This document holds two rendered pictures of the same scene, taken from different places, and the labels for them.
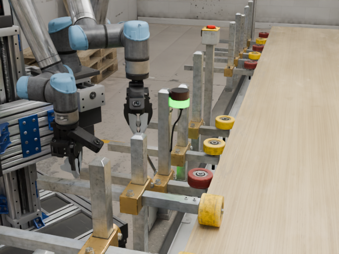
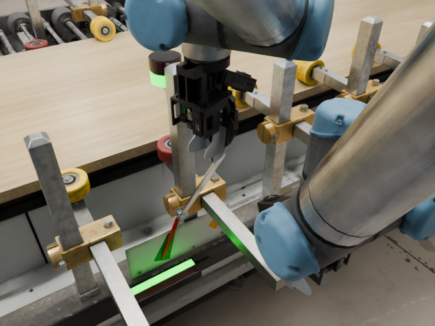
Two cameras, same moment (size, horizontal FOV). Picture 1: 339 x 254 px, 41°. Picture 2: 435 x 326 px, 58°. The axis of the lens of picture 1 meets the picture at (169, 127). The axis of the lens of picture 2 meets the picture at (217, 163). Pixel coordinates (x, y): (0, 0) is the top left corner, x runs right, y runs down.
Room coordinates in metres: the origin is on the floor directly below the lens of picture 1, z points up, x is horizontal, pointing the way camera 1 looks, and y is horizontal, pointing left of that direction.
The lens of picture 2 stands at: (1.77, 0.50, 1.45)
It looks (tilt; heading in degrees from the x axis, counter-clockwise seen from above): 38 degrees down; 222
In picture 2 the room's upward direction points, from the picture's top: straight up
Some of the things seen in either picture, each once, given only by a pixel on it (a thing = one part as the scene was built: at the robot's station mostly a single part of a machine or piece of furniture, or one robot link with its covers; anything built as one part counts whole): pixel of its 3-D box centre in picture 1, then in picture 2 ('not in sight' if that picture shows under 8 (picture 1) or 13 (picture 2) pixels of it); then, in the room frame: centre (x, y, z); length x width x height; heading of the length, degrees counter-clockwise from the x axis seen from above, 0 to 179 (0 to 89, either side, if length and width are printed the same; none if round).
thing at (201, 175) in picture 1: (200, 188); (175, 160); (1.27, -0.10, 0.85); 0.08 x 0.08 x 0.11
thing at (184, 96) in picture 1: (179, 93); (165, 61); (1.33, -0.03, 1.15); 0.06 x 0.06 x 0.02
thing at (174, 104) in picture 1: (179, 101); (166, 74); (1.33, -0.03, 1.12); 0.06 x 0.06 x 0.02
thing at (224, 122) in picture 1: (224, 130); not in sight; (1.75, -0.23, 0.85); 0.08 x 0.08 x 0.11
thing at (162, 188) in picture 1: (163, 182); (194, 195); (1.32, 0.02, 0.85); 0.13 x 0.06 x 0.05; 165
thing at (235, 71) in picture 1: (218, 70); not in sight; (2.77, -0.30, 0.84); 0.43 x 0.03 x 0.04; 75
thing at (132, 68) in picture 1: (136, 66); (208, 42); (1.35, 0.10, 1.23); 0.08 x 0.08 x 0.05
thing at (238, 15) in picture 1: (236, 49); not in sight; (3.03, -0.44, 0.92); 0.03 x 0.03 x 0.48; 75
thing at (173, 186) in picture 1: (142, 182); (216, 209); (1.32, 0.09, 0.84); 0.43 x 0.03 x 0.04; 75
